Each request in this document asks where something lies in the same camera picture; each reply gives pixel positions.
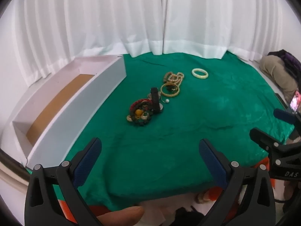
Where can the pale jade bangle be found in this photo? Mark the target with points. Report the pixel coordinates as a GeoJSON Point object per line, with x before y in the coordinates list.
{"type": "Point", "coordinates": [194, 74]}

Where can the thin gold bangle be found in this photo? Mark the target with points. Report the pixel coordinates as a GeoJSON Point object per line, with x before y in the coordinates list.
{"type": "Point", "coordinates": [162, 91]}

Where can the orange and white blanket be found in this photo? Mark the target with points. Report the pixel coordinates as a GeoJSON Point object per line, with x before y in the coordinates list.
{"type": "Point", "coordinates": [211, 193]}

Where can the beige and purple clothing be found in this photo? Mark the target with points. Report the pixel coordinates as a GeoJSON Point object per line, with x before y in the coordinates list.
{"type": "Point", "coordinates": [277, 70]}

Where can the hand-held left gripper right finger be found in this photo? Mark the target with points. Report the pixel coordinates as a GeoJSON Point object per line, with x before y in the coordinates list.
{"type": "Point", "coordinates": [211, 162]}

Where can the white curtain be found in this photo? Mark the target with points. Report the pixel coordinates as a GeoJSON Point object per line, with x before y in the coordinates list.
{"type": "Point", "coordinates": [211, 16]}
{"type": "Point", "coordinates": [89, 18]}

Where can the smartphone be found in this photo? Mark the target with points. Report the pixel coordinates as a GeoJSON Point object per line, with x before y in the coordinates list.
{"type": "Point", "coordinates": [295, 102]}

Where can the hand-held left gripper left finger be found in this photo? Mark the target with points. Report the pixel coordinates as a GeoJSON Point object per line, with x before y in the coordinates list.
{"type": "Point", "coordinates": [87, 162]}

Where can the green cloth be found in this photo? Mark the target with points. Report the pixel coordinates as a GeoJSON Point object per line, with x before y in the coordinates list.
{"type": "Point", "coordinates": [150, 150]}

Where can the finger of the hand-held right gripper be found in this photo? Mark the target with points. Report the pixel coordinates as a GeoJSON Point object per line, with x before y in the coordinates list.
{"type": "Point", "coordinates": [261, 137]}
{"type": "Point", "coordinates": [285, 116]}

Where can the white cardboard box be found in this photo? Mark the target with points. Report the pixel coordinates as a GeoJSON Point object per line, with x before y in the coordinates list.
{"type": "Point", "coordinates": [77, 113]}

